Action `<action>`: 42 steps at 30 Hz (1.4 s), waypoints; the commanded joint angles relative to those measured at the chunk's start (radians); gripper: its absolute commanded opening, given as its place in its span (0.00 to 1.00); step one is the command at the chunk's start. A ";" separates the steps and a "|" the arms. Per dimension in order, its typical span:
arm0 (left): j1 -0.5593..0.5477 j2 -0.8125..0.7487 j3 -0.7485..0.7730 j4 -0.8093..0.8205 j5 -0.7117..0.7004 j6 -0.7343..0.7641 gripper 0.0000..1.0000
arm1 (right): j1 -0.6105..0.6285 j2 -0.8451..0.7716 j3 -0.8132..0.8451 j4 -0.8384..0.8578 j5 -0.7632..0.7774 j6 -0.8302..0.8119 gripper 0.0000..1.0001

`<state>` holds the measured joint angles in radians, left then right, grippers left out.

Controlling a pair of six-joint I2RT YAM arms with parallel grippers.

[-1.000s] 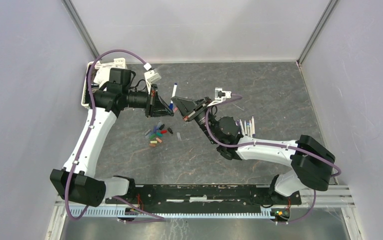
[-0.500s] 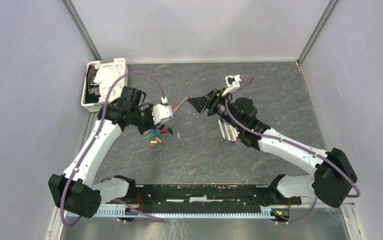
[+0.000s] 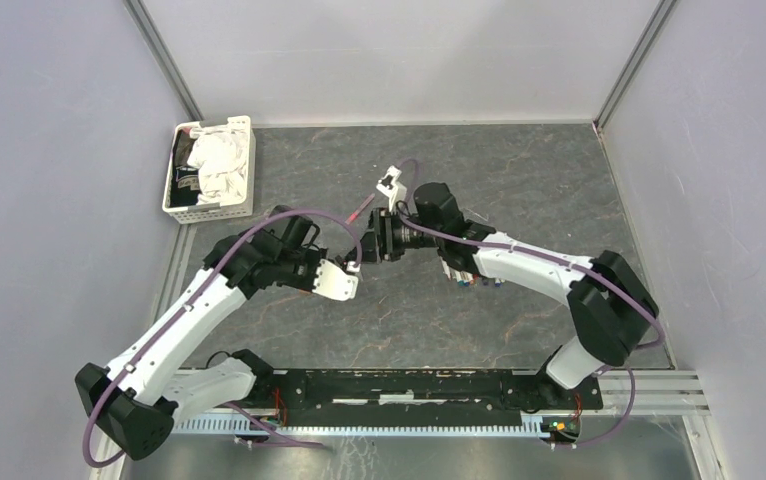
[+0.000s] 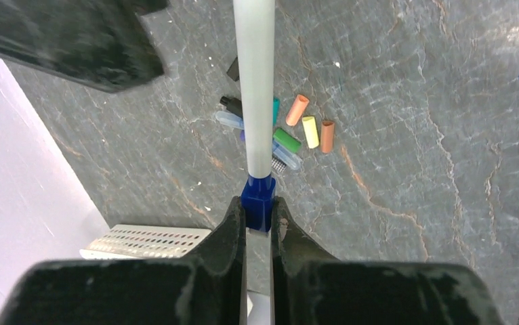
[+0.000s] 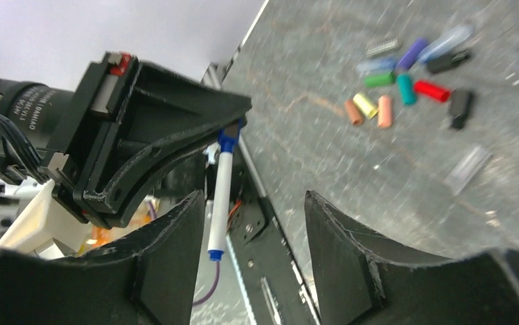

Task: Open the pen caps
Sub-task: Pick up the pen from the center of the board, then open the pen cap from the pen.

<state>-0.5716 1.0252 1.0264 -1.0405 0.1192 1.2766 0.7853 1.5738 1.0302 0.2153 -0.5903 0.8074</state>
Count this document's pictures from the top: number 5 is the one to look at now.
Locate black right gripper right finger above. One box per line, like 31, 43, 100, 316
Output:
304, 190, 519, 324

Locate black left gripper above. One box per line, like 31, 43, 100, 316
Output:
39, 51, 251, 228

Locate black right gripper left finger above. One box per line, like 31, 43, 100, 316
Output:
0, 190, 205, 324

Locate white pen with blue ends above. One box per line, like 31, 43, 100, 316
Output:
207, 121, 242, 262

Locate brown pen cap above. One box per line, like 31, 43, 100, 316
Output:
344, 100, 365, 125

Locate yellow pen cap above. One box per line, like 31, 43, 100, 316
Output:
352, 92, 378, 119

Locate orange pen cap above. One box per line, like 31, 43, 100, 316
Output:
377, 95, 393, 129

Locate teal pen cap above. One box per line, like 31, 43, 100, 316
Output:
396, 73, 417, 106

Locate red pen cap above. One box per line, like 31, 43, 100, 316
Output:
413, 80, 451, 103

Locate green pen cap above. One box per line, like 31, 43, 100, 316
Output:
363, 72, 396, 88

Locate black square pen cap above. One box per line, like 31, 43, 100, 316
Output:
425, 49, 472, 74

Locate houndstooth pen cap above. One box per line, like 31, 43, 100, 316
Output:
365, 38, 402, 58

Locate purple pen cap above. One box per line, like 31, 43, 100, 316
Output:
396, 38, 429, 71

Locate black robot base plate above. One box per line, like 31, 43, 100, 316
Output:
228, 150, 320, 324

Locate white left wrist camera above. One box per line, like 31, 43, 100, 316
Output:
0, 181, 91, 260

